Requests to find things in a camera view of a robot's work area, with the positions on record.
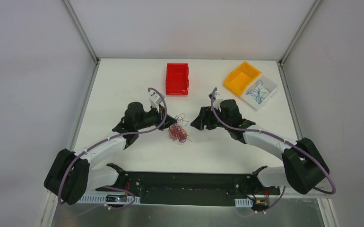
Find left white cable duct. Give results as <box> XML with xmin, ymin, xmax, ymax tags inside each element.
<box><xmin>78</xmin><ymin>192</ymin><xmax>140</xmax><ymax>205</ymax></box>

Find red plastic bin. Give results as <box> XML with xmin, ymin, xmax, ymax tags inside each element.
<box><xmin>165</xmin><ymin>63</ymin><xmax>189</xmax><ymax>96</ymax></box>

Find clear white plastic bin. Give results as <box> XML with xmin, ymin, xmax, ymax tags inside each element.
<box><xmin>240</xmin><ymin>75</ymin><xmax>278</xmax><ymax>111</ymax></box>

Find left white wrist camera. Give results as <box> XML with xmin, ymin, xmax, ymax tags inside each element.
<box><xmin>149</xmin><ymin>92</ymin><xmax>163</xmax><ymax>111</ymax></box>

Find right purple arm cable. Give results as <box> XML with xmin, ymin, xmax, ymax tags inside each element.
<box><xmin>210</xmin><ymin>87</ymin><xmax>337</xmax><ymax>195</ymax></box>

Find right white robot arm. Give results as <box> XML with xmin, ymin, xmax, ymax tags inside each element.
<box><xmin>191</xmin><ymin>99</ymin><xmax>330</xmax><ymax>194</ymax></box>

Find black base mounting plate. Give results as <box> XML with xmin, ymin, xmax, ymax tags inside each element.
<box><xmin>111</xmin><ymin>171</ymin><xmax>281</xmax><ymax>207</ymax></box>

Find orange purple wire bundle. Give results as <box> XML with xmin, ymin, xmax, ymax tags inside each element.
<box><xmin>168</xmin><ymin>113</ymin><xmax>191</xmax><ymax>143</ymax></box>

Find yellow plastic bin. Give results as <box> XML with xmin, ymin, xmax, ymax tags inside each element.
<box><xmin>223</xmin><ymin>61</ymin><xmax>262</xmax><ymax>96</ymax></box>

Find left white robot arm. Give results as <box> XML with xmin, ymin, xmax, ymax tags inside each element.
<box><xmin>43</xmin><ymin>102</ymin><xmax>177</xmax><ymax>205</ymax></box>

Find white cable duct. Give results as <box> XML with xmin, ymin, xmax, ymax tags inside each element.
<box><xmin>78</xmin><ymin>192</ymin><xmax>140</xmax><ymax>205</ymax></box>
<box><xmin>234</xmin><ymin>198</ymin><xmax>253</xmax><ymax>208</ymax></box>

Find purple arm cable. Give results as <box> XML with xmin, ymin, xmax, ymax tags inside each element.
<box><xmin>57</xmin><ymin>87</ymin><xmax>168</xmax><ymax>206</ymax></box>
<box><xmin>210</xmin><ymin>87</ymin><xmax>337</xmax><ymax>195</ymax></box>

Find right white cable duct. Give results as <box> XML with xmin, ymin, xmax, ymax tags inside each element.
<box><xmin>234</xmin><ymin>198</ymin><xmax>253</xmax><ymax>208</ymax></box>

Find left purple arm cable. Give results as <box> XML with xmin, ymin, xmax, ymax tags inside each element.
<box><xmin>57</xmin><ymin>87</ymin><xmax>168</xmax><ymax>206</ymax></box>

